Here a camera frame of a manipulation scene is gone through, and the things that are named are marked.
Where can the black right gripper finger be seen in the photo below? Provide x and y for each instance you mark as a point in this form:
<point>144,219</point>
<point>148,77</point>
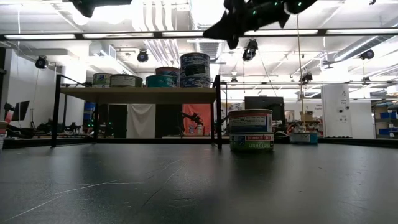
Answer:
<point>233,42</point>
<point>220,28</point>

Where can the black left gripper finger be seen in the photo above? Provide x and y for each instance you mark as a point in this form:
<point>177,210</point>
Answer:
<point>85,7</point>

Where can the blue rimmed seafood can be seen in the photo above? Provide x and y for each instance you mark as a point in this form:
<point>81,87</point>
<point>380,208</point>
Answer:
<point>195,59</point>

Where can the silver lidded seafood can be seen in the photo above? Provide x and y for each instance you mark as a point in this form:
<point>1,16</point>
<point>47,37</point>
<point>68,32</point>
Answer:
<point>195,71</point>

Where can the dark blue seafood can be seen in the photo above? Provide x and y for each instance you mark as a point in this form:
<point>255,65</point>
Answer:
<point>195,82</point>

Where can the teal labelled seafood can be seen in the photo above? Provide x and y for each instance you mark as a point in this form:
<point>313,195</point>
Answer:
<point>161,81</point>

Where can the green albacore tuna can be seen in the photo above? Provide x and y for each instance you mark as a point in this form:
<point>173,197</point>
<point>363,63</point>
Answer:
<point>126,81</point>

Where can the teal rimmed seafood can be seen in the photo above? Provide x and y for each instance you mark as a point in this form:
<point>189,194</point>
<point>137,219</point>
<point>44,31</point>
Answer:
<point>303,138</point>

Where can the white LED light strip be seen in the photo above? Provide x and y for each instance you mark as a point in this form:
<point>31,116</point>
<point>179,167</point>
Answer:
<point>40,36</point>
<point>280,32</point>
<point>373,31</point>
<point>136,35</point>
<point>183,33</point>

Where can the thin hanging pole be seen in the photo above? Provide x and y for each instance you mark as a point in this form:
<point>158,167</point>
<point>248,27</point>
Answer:
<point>299,62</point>

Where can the black computer monitor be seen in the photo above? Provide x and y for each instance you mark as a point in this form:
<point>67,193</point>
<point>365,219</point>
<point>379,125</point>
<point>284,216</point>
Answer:
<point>264,102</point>
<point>21,110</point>

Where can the orange curtain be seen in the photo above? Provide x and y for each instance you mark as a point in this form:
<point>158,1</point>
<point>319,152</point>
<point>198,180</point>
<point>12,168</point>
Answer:
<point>202,109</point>

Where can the pink salmon can blue label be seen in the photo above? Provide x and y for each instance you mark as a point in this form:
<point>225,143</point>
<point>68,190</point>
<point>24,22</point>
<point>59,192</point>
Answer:
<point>250,122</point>

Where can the brown cardboard box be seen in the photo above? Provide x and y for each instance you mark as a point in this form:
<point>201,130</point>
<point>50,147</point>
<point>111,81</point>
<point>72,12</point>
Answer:
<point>306,116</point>

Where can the white curtain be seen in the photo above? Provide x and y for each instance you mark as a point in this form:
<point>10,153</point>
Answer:
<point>141,119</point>

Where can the white cylindrical column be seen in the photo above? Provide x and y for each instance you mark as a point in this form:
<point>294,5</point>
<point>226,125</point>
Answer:
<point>337,105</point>

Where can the storage shelving with blue bins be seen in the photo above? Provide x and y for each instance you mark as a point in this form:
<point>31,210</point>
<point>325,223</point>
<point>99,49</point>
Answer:
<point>387,115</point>

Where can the black ceiling mounted camera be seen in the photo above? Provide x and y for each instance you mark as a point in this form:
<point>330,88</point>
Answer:
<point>306,77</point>
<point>250,51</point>
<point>367,54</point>
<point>142,56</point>
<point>41,62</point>

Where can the silver ceiling ventilation duct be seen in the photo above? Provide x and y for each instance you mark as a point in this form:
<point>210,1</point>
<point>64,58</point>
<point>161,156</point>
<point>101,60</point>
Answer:
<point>209,51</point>

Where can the wooden shelf black frame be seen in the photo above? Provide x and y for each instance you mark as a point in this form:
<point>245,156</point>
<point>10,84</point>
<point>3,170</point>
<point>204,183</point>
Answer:
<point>140,95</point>

